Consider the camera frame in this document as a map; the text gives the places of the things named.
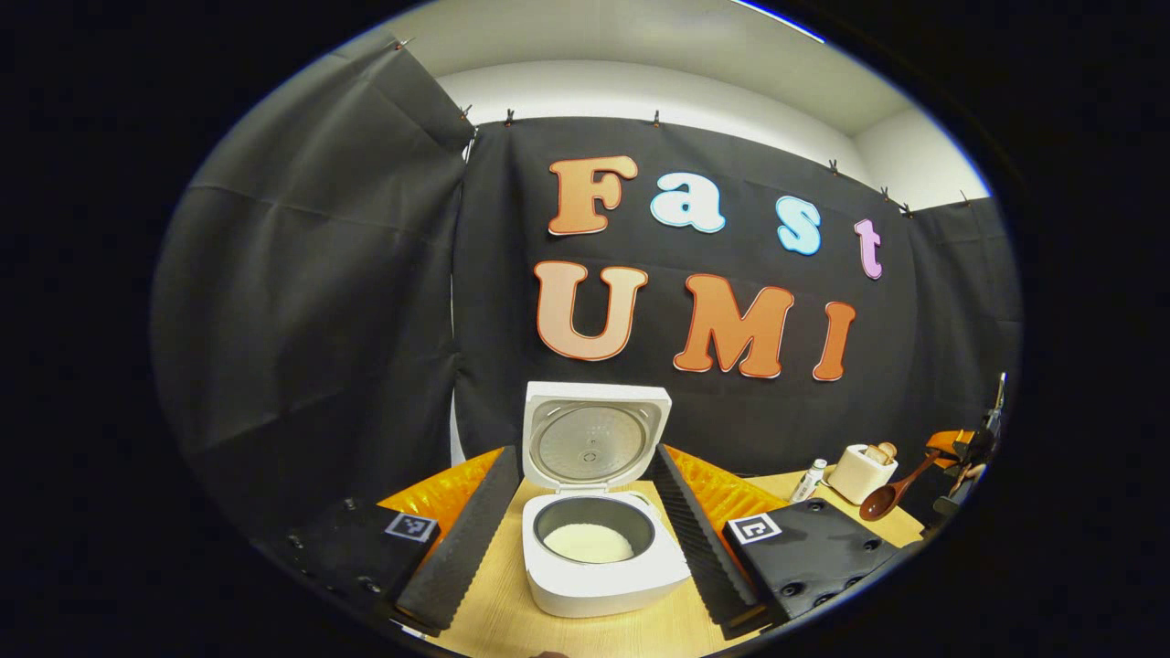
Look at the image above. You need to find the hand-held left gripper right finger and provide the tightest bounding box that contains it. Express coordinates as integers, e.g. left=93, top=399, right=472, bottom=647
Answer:
left=651, top=444, right=924, bottom=641

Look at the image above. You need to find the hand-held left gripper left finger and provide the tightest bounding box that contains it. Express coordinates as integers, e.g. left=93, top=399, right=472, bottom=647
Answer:
left=254, top=446, right=520, bottom=638

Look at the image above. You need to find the white rice cooker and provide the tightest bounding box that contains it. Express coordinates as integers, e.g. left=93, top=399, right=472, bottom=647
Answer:
left=522, top=381, right=693, bottom=619

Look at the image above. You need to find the cream chopstick holder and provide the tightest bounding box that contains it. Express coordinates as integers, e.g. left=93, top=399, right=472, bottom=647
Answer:
left=827, top=442, right=899, bottom=506

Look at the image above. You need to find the black backdrop cloth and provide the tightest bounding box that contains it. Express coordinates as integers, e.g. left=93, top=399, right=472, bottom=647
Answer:
left=151, top=32, right=1023, bottom=549

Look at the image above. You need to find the white rice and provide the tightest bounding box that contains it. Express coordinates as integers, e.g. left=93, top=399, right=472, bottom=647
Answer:
left=543, top=523, right=635, bottom=565

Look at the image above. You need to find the brown wooden spoon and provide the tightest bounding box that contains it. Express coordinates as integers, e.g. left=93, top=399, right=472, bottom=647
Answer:
left=859, top=451, right=944, bottom=523

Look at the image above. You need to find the white bottle green label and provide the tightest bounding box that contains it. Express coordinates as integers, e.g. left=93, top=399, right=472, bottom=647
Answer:
left=790, top=458, right=828, bottom=504

